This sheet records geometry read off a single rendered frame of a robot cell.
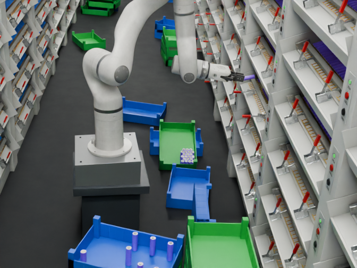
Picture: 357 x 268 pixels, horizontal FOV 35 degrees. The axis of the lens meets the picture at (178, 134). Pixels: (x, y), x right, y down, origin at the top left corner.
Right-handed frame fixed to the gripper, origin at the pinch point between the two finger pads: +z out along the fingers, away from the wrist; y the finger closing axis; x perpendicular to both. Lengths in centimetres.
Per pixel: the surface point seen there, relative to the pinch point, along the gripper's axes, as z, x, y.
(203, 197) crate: -9, 45, -36
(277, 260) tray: 17, 45, -73
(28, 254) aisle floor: -79, 76, -52
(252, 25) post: 2.7, -21.0, 14.8
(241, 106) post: 8.9, 19.9, 14.7
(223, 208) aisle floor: 7, 63, -15
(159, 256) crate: -34, 28, -101
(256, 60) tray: 3.5, -11.8, -8.4
